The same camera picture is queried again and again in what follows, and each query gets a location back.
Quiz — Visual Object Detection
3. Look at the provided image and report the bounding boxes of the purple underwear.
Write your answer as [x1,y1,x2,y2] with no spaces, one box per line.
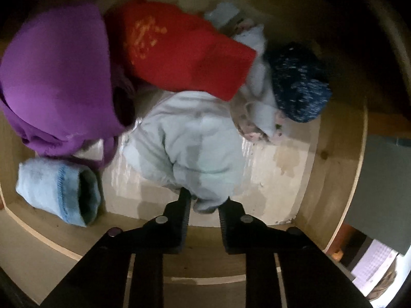
[0,3,137,170]

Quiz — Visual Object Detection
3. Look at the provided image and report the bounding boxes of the wooden drawer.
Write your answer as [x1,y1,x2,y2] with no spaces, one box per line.
[0,0,370,308]

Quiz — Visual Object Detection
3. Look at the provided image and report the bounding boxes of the light blue sock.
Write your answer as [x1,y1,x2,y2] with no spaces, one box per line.
[15,158,101,228]

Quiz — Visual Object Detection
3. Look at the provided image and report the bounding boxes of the large light blue underwear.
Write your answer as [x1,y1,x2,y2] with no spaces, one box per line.
[124,90,246,214]

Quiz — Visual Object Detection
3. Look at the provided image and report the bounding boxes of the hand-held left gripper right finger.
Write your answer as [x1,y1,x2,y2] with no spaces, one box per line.
[218,197,375,308]

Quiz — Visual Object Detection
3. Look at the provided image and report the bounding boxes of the lilac checked cloth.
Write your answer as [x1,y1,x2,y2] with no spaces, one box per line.
[350,239,400,292]

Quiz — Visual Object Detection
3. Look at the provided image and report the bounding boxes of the red underwear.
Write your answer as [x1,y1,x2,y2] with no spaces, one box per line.
[104,0,257,101]

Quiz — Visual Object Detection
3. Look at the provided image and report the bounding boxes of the pale blue folded cloth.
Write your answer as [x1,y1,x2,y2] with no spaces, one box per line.
[204,2,241,29]

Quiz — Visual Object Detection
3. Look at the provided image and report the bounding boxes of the grey cabinet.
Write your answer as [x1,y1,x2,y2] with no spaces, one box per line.
[345,135,411,257]

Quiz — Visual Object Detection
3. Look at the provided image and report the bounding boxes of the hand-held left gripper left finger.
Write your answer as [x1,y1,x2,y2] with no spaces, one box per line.
[40,188,193,308]

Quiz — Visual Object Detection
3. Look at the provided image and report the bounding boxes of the dark blue speckled sock ball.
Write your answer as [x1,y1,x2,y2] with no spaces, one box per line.
[263,42,333,123]

